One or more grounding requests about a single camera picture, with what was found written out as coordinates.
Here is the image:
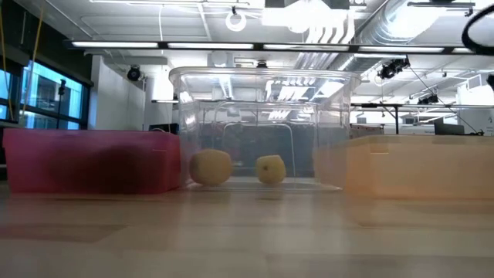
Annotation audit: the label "background table frame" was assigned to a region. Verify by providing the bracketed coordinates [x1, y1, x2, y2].
[350, 102, 494, 135]

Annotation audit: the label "round yellow fruit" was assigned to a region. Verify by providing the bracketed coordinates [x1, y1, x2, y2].
[255, 154, 288, 186]

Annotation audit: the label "bright white ceiling panel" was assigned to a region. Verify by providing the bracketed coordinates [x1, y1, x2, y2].
[262, 0, 351, 29]

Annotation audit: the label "small black overhead camera rig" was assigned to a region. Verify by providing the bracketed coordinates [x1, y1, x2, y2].
[417, 93, 440, 106]

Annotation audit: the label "white ceiling pipes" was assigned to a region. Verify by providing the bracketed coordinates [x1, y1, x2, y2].
[303, 15, 357, 46]

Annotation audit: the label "dark background monitor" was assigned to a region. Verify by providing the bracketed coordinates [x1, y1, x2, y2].
[433, 122, 465, 136]
[147, 123, 180, 135]

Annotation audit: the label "pink translucent plastic bin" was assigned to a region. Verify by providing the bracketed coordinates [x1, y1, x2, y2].
[2, 128, 182, 195]

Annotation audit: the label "large yellow lemon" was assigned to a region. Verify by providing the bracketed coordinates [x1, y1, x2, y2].
[188, 148, 234, 187]

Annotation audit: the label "clear plastic bin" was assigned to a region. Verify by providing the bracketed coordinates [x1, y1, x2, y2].
[167, 66, 363, 192]

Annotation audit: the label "yellow hanging cable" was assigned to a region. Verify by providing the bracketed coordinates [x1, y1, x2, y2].
[19, 10, 44, 117]
[0, 0, 15, 121]

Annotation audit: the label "black cable loop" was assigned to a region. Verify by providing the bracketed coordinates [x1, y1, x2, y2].
[461, 3, 494, 56]

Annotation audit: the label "dark red produce item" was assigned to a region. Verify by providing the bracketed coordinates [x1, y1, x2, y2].
[90, 146, 156, 194]

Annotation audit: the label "black stand by window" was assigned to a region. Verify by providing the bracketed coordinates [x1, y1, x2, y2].
[56, 78, 68, 131]

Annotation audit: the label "white ring ceiling fixture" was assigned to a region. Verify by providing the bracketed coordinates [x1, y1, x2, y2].
[225, 10, 248, 33]

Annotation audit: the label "black wall camera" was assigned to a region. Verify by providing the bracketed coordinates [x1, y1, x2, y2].
[126, 64, 142, 83]

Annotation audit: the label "black ceiling light rail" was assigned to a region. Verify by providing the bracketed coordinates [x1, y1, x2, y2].
[63, 39, 494, 56]

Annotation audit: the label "black ceiling bar fixture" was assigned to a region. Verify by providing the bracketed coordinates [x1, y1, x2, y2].
[406, 1, 476, 18]

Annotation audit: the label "large window with dark frame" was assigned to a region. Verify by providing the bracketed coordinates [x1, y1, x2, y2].
[0, 57, 93, 131]

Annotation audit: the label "orange translucent plastic bin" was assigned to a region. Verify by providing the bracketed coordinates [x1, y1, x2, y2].
[313, 134, 494, 201]

